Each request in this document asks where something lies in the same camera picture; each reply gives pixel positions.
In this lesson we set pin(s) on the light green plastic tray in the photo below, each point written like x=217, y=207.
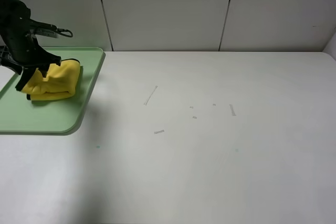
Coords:
x=60, y=117

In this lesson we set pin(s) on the short clear tape strip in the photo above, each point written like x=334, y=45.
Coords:
x=157, y=132

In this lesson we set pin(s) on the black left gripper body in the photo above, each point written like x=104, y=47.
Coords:
x=24, y=55

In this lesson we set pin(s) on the yellow towel with black trim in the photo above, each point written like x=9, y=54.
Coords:
x=59, y=82

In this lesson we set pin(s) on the right clear tape strip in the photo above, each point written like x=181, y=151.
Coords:
x=232, y=110

